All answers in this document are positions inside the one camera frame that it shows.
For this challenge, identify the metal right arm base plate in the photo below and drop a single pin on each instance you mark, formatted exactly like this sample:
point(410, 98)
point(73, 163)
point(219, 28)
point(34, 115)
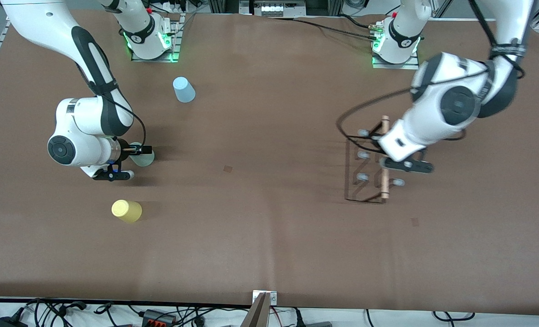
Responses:
point(177, 41)

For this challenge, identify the grey metal post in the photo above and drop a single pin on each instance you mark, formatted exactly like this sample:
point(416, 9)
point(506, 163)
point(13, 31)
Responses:
point(258, 318)

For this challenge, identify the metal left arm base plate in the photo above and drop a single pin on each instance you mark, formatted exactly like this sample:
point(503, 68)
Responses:
point(396, 66)

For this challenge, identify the black power adapter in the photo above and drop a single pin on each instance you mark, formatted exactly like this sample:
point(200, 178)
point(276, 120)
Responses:
point(8, 322)

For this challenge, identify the light blue plastic cup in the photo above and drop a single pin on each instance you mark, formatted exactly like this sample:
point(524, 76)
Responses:
point(185, 91)

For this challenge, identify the black orange connector block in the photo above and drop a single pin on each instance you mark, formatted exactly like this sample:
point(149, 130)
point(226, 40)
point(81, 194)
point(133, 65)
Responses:
point(158, 318)

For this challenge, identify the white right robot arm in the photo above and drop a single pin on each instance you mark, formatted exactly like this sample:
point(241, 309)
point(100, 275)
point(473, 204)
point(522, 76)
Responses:
point(81, 120)

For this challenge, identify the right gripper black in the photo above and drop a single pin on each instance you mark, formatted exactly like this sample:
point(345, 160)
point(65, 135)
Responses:
point(126, 149)

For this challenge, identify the yellow plastic cup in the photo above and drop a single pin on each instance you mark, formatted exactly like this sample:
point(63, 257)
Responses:
point(126, 211)

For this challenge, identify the small metal clamp bracket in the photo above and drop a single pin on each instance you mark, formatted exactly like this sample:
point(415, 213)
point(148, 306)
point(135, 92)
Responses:
point(274, 297)

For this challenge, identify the black plug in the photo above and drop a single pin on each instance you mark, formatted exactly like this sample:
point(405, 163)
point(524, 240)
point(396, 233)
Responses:
point(298, 319)

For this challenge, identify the white power strip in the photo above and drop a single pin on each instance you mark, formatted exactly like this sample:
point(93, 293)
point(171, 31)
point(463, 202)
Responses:
point(278, 8)

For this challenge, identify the mint green plastic cup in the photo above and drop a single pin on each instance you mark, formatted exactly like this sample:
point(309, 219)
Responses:
point(144, 160)

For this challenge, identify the brown table cover sheet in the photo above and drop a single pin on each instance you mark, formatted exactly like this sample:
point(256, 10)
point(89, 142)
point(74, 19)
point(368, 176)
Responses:
point(269, 250)

